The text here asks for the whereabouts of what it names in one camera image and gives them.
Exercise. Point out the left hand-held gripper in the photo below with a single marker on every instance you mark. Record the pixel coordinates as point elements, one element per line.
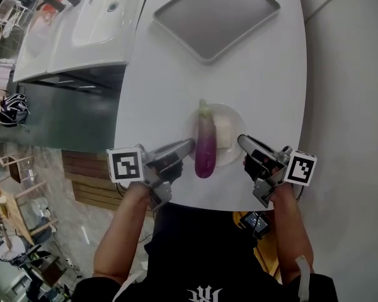
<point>124,165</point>

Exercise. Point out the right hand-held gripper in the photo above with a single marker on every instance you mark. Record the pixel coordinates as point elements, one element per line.
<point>300,168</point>

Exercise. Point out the white round plate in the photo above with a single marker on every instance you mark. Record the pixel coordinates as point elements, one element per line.
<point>234,124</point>

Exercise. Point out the purple eggplant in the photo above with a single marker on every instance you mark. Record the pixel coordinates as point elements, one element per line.
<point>205,149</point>

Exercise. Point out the person's right forearm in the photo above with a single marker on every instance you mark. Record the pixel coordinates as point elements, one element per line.
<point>293,231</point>

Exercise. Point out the person's left forearm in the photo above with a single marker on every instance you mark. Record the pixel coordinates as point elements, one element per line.
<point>123,231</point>

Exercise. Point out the person's left hand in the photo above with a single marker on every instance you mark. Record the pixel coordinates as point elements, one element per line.
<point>171,170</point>

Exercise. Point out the person's right hand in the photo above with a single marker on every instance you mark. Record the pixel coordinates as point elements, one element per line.
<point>260,167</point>

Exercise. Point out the white block on plate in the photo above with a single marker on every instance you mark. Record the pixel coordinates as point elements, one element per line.
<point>223,134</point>

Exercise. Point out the black device with screen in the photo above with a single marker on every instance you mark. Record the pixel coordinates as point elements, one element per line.
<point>256,223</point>

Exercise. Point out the brown wooden slat pallet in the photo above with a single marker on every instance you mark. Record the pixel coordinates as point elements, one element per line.
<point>88,175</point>

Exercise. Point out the person's black shirt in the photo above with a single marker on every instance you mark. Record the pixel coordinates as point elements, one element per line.
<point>201,256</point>

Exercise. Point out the black sink stand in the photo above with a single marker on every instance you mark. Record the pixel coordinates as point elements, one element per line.
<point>91,77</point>

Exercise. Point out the grey square tray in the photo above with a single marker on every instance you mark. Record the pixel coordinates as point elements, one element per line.
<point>217,14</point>

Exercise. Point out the white bucket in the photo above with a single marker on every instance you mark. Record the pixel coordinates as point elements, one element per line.
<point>39,204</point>

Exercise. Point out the white double sink counter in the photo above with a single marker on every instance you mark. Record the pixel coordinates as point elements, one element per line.
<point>66,42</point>

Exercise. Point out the wooden stool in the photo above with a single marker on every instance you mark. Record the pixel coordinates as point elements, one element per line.
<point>15,168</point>

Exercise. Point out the wooden side table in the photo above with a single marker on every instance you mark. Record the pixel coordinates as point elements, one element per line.
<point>14,212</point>

